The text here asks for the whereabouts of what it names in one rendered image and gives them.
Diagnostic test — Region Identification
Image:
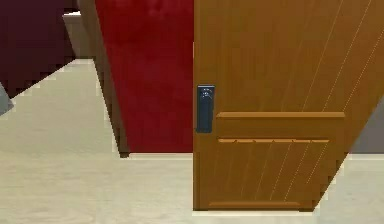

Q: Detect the brown wooden room door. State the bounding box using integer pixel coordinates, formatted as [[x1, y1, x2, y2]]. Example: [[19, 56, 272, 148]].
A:
[[192, 0, 384, 212]]

